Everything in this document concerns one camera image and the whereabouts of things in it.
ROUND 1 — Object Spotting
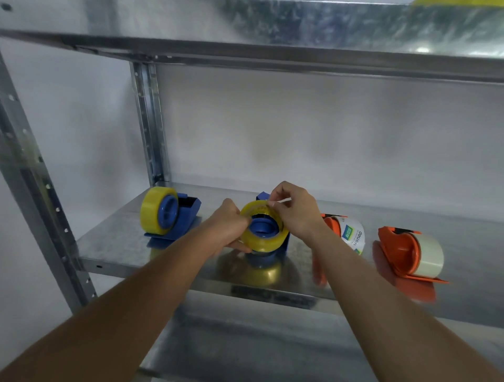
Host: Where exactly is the person's right hand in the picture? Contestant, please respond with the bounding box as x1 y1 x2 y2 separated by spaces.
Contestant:
267 181 327 243

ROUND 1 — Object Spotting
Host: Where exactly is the person's left hand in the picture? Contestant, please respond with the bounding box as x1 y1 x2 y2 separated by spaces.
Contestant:
203 198 254 255

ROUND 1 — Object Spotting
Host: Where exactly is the orange tape dispenser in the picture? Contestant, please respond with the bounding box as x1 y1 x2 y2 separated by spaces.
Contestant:
319 213 366 257
376 226 451 285

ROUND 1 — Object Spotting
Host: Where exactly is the blue tape dispenser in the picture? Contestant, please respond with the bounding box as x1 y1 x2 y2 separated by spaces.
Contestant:
246 191 292 259
143 192 203 242

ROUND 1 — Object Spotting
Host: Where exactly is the yellow tape roll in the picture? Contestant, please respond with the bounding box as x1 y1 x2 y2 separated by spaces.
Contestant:
239 199 290 254
411 0 504 7
140 186 180 237

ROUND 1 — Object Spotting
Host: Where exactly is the white tape core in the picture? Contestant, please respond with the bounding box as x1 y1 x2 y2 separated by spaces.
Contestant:
339 218 366 256

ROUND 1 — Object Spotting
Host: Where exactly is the person's left forearm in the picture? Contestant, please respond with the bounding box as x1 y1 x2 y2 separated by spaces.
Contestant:
0 226 227 382

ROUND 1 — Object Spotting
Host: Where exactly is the person's right forearm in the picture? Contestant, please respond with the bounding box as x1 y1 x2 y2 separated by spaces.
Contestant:
305 222 504 382

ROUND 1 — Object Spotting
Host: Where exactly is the galvanized metal shelving rack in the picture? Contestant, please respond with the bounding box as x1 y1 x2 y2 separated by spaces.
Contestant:
0 0 504 382

